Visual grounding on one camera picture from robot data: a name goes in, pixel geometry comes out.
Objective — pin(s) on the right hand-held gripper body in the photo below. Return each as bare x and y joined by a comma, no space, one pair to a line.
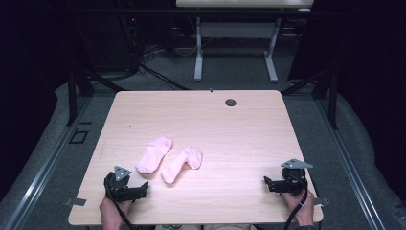
288,185

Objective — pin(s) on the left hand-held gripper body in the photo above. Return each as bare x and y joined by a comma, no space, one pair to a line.
118,188

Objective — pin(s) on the pink sock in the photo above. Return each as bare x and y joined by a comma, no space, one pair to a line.
153,155
182,163

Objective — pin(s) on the person's left hand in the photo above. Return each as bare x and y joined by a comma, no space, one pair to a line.
110,214

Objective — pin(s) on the person's right hand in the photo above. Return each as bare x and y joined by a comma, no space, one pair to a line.
303,211

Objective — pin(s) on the white desk with metal legs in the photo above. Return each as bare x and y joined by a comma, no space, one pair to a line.
236,30

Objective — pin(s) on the grey metal table bracket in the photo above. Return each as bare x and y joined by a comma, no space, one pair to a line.
322,201
75,202

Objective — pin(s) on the aluminium floor rail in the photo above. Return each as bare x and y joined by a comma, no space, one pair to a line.
41,172
351,166

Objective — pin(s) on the black metal frame post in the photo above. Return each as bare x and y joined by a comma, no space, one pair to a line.
72,96
333,99

